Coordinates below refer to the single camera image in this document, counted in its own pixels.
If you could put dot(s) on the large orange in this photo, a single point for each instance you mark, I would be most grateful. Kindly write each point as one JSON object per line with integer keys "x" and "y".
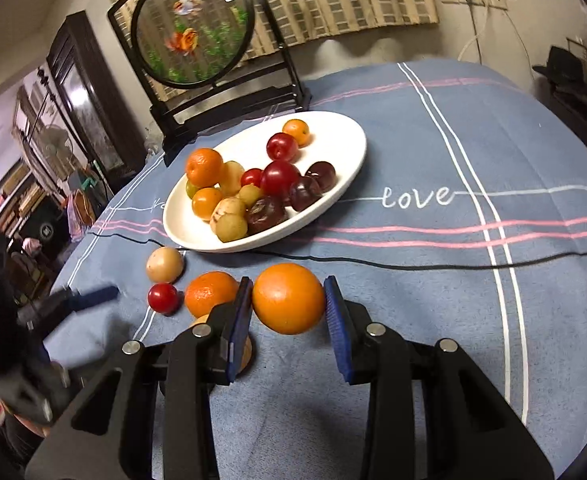
{"x": 288, "y": 298}

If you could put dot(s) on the white oval plate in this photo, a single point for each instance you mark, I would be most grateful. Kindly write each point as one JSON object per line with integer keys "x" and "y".
{"x": 338, "y": 145}

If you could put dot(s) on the black wooden chair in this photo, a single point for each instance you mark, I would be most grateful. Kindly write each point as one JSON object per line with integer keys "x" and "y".
{"x": 193, "y": 25}

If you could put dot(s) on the blue striped tablecloth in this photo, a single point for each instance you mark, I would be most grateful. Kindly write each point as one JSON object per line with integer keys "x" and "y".
{"x": 448, "y": 335}

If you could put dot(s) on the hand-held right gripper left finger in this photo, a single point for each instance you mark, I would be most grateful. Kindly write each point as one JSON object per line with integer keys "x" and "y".
{"x": 238, "y": 330}

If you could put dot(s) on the large yellow-green plum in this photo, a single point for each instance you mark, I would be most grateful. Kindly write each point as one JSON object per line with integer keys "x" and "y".
{"x": 232, "y": 230}

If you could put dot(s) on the small yellow-green plum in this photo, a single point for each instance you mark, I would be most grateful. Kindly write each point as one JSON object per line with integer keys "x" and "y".
{"x": 191, "y": 190}
{"x": 250, "y": 195}

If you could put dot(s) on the tan round fruit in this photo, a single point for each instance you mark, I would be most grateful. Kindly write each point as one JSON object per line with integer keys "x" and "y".
{"x": 246, "y": 352}
{"x": 164, "y": 264}
{"x": 228, "y": 208}
{"x": 232, "y": 177}

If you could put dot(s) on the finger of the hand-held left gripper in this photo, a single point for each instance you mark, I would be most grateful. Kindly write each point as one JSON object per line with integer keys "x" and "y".
{"x": 95, "y": 296}

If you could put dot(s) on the medium orange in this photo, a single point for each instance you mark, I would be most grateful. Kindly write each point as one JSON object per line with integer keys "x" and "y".
{"x": 212, "y": 294}
{"x": 204, "y": 166}

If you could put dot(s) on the dark purple plum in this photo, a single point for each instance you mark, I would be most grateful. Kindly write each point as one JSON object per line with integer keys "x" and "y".
{"x": 305, "y": 195}
{"x": 322, "y": 175}

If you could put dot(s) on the large red plum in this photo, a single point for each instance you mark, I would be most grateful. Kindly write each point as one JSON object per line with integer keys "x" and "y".
{"x": 279, "y": 178}

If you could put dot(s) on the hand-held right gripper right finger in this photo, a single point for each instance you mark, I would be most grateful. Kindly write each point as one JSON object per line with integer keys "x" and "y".
{"x": 337, "y": 330}

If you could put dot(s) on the dark wooden cabinet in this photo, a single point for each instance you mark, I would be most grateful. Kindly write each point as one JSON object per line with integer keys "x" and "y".
{"x": 78, "y": 75}

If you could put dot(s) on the small orange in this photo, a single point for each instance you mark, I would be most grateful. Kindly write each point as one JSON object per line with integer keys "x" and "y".
{"x": 207, "y": 203}
{"x": 296, "y": 131}

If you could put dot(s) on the black hat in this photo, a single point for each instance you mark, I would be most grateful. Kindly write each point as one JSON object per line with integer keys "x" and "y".
{"x": 563, "y": 70}

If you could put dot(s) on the large wrinkled dark plum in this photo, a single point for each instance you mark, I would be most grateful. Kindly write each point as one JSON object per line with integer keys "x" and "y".
{"x": 266, "y": 215}

